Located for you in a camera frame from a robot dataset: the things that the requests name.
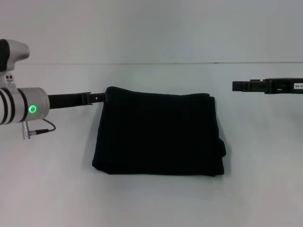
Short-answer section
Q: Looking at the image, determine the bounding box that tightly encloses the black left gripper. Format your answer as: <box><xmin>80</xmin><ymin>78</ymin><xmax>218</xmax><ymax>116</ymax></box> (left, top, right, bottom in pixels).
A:
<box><xmin>47</xmin><ymin>92</ymin><xmax>109</xmax><ymax>110</ymax></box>

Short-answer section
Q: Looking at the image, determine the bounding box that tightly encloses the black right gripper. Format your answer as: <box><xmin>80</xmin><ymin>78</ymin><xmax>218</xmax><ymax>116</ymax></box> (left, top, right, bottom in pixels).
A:
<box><xmin>232</xmin><ymin>78</ymin><xmax>303</xmax><ymax>95</ymax></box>

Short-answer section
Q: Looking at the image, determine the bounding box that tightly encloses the black t-shirt with FREE print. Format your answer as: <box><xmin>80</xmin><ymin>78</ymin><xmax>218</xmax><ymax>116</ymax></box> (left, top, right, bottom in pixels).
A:
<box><xmin>91</xmin><ymin>86</ymin><xmax>227</xmax><ymax>178</ymax></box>

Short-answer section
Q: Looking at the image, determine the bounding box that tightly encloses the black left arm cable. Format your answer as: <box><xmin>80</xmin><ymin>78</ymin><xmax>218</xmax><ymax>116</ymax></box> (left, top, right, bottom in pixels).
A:
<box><xmin>22</xmin><ymin>118</ymin><xmax>56</xmax><ymax>140</ymax></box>

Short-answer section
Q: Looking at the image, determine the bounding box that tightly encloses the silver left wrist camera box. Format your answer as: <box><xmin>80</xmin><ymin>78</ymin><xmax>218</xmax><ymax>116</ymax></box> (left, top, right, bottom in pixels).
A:
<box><xmin>0</xmin><ymin>38</ymin><xmax>31</xmax><ymax>72</ymax></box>

